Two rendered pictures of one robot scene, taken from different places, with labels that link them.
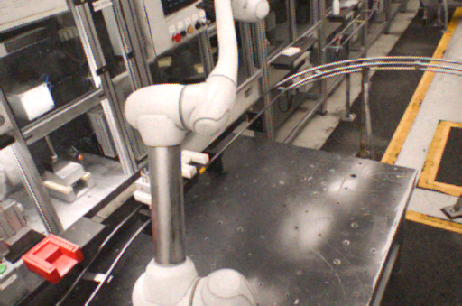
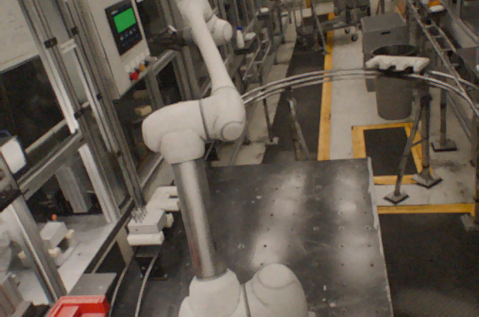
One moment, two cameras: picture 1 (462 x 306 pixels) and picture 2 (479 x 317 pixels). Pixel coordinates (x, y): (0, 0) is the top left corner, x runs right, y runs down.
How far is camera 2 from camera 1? 0.48 m
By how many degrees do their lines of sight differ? 18
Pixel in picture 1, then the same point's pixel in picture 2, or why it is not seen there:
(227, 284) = (278, 275)
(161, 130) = (189, 144)
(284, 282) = (305, 276)
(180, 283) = (232, 290)
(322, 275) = (336, 260)
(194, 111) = (219, 118)
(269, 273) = not seen: hidden behind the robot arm
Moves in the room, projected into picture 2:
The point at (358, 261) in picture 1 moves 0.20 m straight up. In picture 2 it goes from (359, 239) to (356, 199)
